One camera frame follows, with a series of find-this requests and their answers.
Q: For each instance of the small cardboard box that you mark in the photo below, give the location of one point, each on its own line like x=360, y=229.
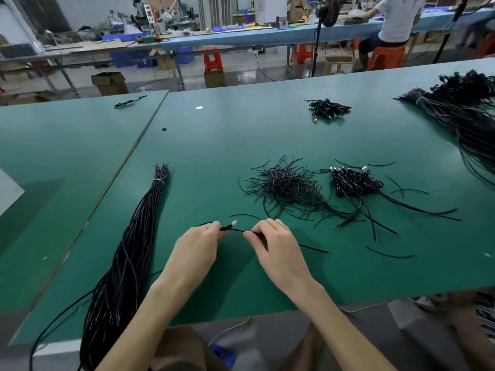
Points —
x=215, y=78

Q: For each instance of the person's right forearm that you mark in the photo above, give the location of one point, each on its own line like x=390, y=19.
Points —
x=344, y=332

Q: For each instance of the person's right leg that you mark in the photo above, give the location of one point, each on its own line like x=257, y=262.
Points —
x=476, y=332

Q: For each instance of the long blue workbench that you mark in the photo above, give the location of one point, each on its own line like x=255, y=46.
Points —
x=271, y=34

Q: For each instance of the large white box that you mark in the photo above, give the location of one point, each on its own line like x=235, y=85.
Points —
x=9, y=191

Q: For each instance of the person's left hand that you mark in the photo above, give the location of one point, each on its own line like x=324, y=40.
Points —
x=193, y=255

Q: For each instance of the orange plastic stool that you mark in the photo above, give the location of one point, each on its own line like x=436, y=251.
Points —
x=386, y=58
x=304, y=54
x=486, y=47

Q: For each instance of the black fan on stand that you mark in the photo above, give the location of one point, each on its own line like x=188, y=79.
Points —
x=328, y=10

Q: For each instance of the black tripod stand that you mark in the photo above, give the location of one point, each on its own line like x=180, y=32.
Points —
x=451, y=28

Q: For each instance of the red plastic stool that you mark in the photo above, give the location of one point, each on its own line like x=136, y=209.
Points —
x=213, y=60

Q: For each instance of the person's right hand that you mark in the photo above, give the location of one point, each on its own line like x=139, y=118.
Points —
x=280, y=257

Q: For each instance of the person's left forearm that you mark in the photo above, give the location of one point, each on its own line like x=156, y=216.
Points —
x=143, y=328

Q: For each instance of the blue plastic item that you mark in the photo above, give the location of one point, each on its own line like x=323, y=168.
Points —
x=223, y=356

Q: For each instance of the open cardboard box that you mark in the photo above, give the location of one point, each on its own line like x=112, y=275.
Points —
x=110, y=84

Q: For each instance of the person's brown shorts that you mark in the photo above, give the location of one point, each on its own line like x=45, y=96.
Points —
x=182, y=350

